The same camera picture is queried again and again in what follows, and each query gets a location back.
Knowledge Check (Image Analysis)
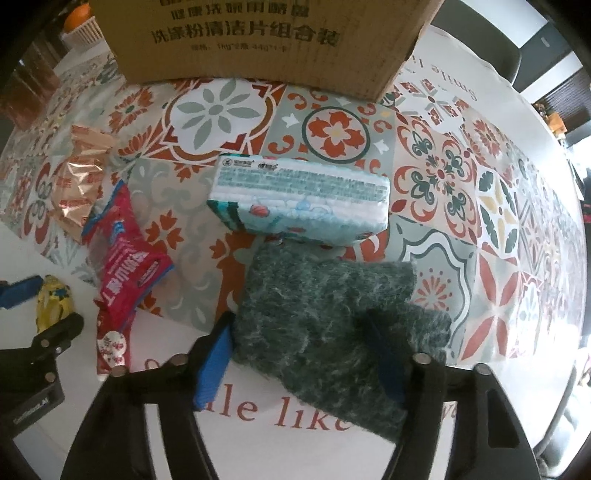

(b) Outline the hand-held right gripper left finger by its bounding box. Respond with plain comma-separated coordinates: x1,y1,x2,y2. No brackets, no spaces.
60,311,236,480

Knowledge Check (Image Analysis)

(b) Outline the glass vase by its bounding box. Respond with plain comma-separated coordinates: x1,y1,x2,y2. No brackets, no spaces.
2,44,63,132

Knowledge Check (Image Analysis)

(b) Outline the white plastic basket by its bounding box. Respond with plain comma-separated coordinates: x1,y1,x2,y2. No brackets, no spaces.
65,16,112,47

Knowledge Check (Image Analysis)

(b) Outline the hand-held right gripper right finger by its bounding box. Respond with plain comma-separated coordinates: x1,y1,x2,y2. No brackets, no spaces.
365,309,541,480

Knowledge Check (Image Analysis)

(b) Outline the dark green knitted cloth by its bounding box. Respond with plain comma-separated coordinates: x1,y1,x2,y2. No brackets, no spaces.
233,242,453,444

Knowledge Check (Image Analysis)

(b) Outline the red snack packet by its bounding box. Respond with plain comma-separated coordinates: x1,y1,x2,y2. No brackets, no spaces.
82,181,175,381

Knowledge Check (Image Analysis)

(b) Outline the yellow snack packet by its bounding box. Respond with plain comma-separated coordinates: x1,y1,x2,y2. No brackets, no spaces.
34,275,75,333

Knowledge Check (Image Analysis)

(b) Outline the brown cardboard box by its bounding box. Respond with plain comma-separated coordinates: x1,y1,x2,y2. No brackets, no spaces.
88,0,446,103

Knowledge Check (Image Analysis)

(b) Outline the gold snack packet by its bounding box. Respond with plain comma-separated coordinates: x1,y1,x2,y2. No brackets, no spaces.
50,124,116,243

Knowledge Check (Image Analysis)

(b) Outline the light blue tissue pack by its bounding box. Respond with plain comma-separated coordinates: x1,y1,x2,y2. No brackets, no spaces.
206,154,391,245

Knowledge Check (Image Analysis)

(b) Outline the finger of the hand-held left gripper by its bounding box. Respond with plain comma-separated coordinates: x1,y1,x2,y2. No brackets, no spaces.
0,275,43,310
28,314,85,354

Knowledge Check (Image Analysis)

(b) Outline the orange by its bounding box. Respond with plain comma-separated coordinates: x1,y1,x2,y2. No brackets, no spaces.
65,2,95,31

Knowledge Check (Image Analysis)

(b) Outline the dark grey chair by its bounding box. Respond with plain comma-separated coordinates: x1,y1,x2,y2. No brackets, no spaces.
431,0,583,84

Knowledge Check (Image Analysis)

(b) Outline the patterned tile-print table mat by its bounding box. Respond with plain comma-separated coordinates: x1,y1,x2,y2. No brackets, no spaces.
0,23,589,462

